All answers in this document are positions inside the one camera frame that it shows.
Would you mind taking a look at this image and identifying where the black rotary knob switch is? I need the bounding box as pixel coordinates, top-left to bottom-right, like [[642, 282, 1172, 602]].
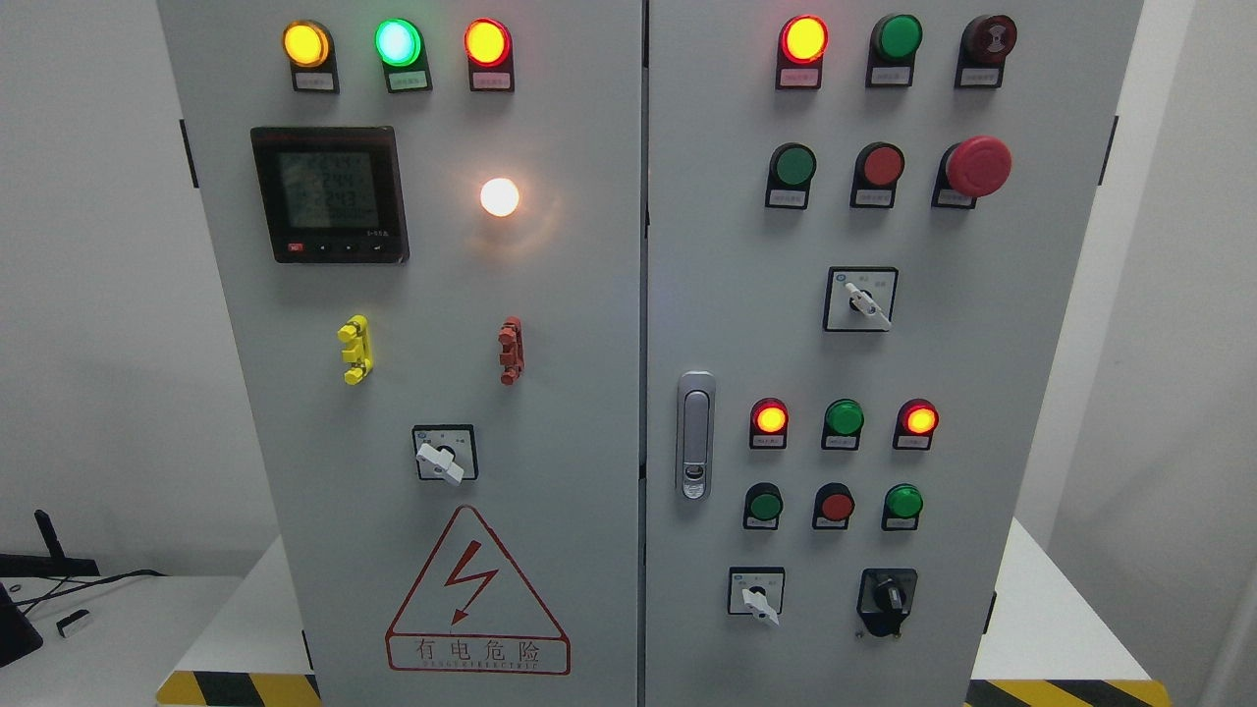
[[856, 569, 918, 638]]

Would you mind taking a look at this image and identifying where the grey electrical control cabinet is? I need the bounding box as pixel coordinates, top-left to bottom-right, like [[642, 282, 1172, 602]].
[[158, 1, 1144, 706]]

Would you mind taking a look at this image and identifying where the red terminal connector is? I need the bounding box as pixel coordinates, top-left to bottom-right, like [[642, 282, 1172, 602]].
[[497, 316, 525, 386]]

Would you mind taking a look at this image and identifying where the red lit lamp middle left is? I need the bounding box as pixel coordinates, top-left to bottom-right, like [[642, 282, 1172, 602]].
[[748, 398, 789, 449]]

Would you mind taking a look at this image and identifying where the green push button lower left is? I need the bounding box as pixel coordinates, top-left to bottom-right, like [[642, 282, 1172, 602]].
[[742, 482, 783, 531]]

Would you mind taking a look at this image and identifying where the green push button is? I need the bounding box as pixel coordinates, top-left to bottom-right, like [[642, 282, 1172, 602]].
[[764, 142, 817, 210], [742, 482, 783, 531]]

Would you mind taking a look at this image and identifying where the white glowing indicator lamp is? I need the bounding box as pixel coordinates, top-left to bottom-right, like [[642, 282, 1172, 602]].
[[479, 176, 520, 218]]

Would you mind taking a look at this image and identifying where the green lamp middle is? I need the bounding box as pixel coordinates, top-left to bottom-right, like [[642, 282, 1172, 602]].
[[820, 398, 865, 452]]

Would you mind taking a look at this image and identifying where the green push button upper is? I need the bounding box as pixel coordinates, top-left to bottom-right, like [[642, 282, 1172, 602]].
[[764, 142, 817, 210]]

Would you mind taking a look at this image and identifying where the red push button lower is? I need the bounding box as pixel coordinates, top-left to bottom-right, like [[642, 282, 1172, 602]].
[[811, 482, 854, 531]]

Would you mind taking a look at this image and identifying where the red push button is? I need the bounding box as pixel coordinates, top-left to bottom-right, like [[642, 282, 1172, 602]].
[[811, 482, 854, 531], [848, 140, 905, 209]]

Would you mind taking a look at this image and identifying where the yellow terminal connector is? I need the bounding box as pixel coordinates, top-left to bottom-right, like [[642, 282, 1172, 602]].
[[337, 315, 375, 386]]

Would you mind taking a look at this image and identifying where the red lamp middle right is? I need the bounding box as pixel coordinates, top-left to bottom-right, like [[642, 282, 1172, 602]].
[[892, 398, 940, 452]]

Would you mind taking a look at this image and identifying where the red danger warning sticker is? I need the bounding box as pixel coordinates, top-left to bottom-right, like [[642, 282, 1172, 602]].
[[386, 504, 571, 676]]

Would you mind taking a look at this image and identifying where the green lamp lower right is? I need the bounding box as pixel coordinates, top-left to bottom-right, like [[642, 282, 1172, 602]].
[[881, 483, 924, 532]]

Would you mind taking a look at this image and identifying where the red push button upper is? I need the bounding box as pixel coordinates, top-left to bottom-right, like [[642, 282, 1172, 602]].
[[848, 140, 905, 209]]

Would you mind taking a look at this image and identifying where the black digital power meter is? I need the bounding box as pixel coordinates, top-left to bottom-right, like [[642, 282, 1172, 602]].
[[250, 126, 410, 264]]

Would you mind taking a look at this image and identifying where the red indicator lamp left door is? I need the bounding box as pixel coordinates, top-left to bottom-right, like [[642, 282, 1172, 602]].
[[464, 18, 515, 92]]

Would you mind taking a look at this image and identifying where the red lit lamp right door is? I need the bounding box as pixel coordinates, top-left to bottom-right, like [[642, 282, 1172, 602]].
[[774, 14, 830, 91]]

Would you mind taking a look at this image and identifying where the green lit indicator lamp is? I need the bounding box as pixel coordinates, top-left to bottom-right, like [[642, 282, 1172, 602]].
[[375, 18, 432, 93]]

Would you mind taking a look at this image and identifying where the red emergency stop button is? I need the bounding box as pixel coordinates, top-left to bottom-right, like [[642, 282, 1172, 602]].
[[931, 136, 1011, 210]]

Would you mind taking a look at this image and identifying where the green lamp top right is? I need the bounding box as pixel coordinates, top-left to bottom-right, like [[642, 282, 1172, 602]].
[[865, 14, 923, 88]]

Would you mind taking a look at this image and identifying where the yellow indicator lamp top left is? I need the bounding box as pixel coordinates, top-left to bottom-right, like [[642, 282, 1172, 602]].
[[282, 20, 339, 94]]

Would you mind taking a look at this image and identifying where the black device with antenna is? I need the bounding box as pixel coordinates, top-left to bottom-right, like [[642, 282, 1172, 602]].
[[0, 509, 101, 577]]

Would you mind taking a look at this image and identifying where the small white black adapter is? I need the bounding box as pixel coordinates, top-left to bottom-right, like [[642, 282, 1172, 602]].
[[55, 609, 93, 638]]

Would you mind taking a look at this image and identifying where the black object at left edge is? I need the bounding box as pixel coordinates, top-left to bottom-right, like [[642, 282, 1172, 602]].
[[0, 582, 44, 668]]

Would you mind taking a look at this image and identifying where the silver door lock handle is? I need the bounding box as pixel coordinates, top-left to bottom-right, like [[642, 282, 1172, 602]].
[[675, 370, 716, 501]]

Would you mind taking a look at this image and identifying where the white selector switch left door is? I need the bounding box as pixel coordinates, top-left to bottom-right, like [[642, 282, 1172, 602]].
[[411, 424, 479, 486]]

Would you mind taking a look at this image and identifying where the white selector switch upper right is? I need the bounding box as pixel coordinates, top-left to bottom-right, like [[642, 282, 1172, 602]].
[[823, 267, 899, 332]]

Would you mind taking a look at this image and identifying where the white selector switch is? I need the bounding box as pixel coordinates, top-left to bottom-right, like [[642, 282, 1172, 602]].
[[823, 267, 899, 332], [727, 567, 786, 626]]

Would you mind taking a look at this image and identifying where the white selector switch lower right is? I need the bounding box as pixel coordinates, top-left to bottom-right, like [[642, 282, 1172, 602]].
[[727, 567, 786, 626]]

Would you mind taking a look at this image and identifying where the black cable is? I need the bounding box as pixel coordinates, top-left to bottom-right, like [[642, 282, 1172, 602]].
[[0, 569, 168, 618]]

